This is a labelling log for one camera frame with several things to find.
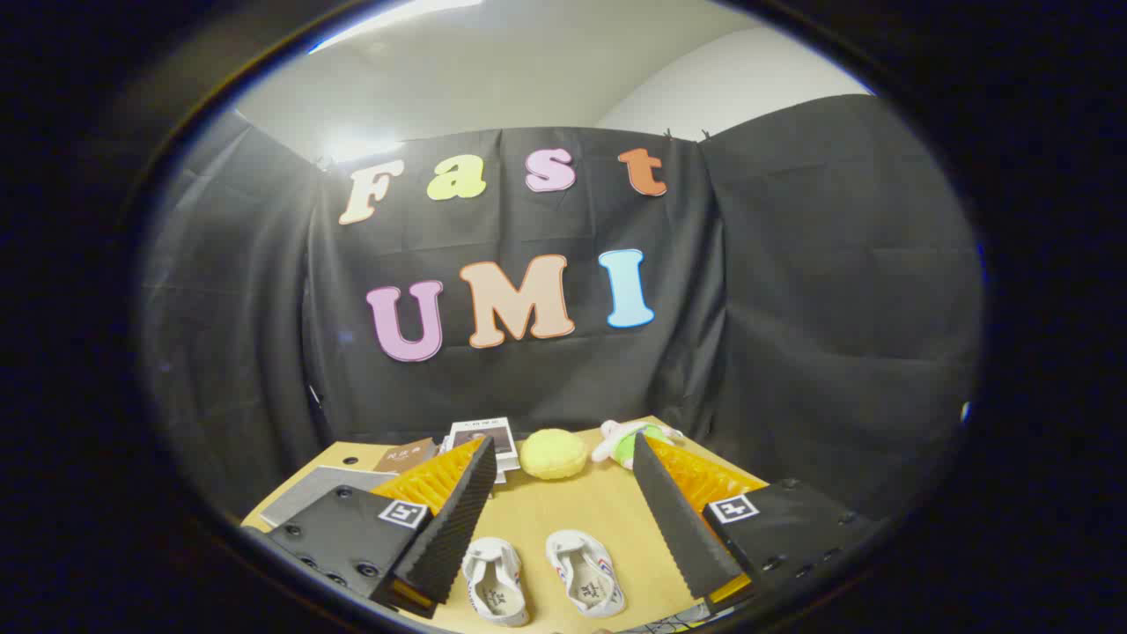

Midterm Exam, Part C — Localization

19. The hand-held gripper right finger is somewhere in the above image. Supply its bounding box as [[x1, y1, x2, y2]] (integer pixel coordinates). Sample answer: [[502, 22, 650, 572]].
[[632, 431, 886, 616]]

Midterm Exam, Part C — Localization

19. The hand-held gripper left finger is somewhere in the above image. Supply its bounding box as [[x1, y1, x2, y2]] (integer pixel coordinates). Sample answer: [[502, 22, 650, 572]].
[[264, 434, 499, 619]]

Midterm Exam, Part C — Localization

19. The white canvas shoe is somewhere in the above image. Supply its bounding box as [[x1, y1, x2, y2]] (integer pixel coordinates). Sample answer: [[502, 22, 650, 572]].
[[461, 537, 531, 628], [545, 529, 627, 618]]

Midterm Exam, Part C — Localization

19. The grey fabric storage box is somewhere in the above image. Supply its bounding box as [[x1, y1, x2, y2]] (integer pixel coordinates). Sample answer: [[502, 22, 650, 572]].
[[260, 465, 399, 529]]

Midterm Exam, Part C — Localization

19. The brown booklet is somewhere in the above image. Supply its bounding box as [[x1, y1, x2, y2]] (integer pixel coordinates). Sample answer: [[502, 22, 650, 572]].
[[373, 438, 438, 474]]

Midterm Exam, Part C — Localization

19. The white book with dark cover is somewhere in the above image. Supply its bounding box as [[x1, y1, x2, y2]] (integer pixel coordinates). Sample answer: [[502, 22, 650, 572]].
[[445, 417, 520, 461]]

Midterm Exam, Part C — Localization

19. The pink and green plush toy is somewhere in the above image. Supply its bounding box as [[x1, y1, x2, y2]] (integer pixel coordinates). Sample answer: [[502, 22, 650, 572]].
[[590, 419, 686, 470]]

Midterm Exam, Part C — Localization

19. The yellow plush cushion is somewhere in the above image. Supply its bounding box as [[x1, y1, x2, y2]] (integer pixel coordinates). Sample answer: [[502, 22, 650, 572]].
[[519, 428, 589, 481]]

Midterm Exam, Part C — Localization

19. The black backdrop cloth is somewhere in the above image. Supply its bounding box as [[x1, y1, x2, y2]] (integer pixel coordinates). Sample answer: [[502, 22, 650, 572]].
[[141, 92, 985, 520]]

